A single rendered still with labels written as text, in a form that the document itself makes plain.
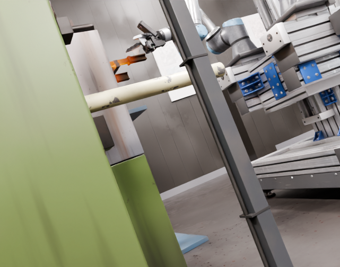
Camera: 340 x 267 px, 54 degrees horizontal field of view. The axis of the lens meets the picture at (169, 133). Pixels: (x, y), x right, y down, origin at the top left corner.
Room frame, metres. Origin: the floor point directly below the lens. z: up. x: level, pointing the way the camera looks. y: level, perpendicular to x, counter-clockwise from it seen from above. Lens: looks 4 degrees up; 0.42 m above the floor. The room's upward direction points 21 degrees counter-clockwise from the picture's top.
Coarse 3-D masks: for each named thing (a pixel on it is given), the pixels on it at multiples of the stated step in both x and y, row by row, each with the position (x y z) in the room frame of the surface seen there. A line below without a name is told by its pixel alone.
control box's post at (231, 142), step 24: (168, 0) 0.69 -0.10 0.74; (192, 24) 0.70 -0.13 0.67; (192, 48) 0.69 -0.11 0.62; (216, 96) 0.70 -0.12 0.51; (216, 120) 0.69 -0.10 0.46; (240, 144) 0.70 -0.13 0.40; (240, 168) 0.69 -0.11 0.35; (240, 192) 0.71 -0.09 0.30; (264, 216) 0.70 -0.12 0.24; (264, 240) 0.69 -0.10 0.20; (288, 264) 0.70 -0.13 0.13
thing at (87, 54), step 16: (80, 32) 1.05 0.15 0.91; (96, 32) 1.07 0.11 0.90; (80, 48) 1.04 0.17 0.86; (96, 48) 1.07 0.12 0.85; (80, 64) 1.03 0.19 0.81; (96, 64) 1.06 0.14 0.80; (80, 80) 1.03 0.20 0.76; (96, 80) 1.05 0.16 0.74; (112, 80) 1.07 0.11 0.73; (96, 112) 1.03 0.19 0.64; (112, 112) 1.05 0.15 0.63; (128, 112) 1.08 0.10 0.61; (112, 128) 1.05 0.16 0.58; (128, 128) 1.07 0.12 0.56; (128, 144) 1.06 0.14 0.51; (112, 160) 1.03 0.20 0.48
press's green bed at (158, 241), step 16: (128, 160) 1.05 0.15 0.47; (144, 160) 1.07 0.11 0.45; (128, 176) 1.04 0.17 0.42; (144, 176) 1.06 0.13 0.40; (128, 192) 1.03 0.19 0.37; (144, 192) 1.06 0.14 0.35; (128, 208) 1.03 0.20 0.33; (144, 208) 1.05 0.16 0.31; (160, 208) 1.07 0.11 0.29; (144, 224) 1.04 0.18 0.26; (160, 224) 1.06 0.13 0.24; (144, 240) 1.03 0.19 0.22; (160, 240) 1.05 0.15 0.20; (176, 240) 1.08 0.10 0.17; (144, 256) 1.02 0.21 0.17; (160, 256) 1.04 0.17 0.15; (176, 256) 1.07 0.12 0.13
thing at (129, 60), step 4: (128, 56) 1.64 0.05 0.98; (132, 56) 1.66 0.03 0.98; (136, 56) 1.67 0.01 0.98; (140, 56) 1.69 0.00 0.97; (144, 56) 1.70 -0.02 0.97; (120, 60) 1.63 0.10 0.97; (124, 60) 1.64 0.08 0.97; (128, 60) 1.64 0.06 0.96; (132, 60) 1.65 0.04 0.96; (136, 60) 1.66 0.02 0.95; (140, 60) 1.68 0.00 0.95; (144, 60) 1.71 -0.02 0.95; (112, 64) 1.61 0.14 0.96; (120, 64) 1.64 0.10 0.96; (124, 64) 1.66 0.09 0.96; (128, 64) 1.66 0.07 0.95
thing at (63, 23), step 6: (60, 18) 0.75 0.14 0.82; (66, 18) 0.75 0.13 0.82; (60, 24) 0.74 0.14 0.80; (66, 24) 0.75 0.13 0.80; (60, 30) 0.74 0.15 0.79; (66, 30) 0.75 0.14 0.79; (72, 30) 0.75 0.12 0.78; (66, 36) 0.76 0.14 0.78; (72, 36) 0.77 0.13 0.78; (66, 42) 0.79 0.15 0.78
